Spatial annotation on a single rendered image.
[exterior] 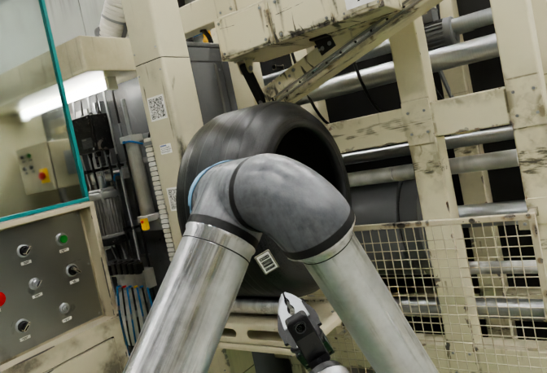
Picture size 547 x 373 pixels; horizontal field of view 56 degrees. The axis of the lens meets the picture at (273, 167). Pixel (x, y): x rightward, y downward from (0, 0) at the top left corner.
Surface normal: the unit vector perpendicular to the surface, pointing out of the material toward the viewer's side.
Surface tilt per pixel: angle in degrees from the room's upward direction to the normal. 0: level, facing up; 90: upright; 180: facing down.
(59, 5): 90
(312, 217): 81
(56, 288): 90
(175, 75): 90
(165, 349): 64
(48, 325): 90
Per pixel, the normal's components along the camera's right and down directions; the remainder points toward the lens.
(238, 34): -0.57, 0.16
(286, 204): -0.26, -0.15
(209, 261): 0.15, -0.33
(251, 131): 0.16, -0.57
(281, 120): 0.72, -0.29
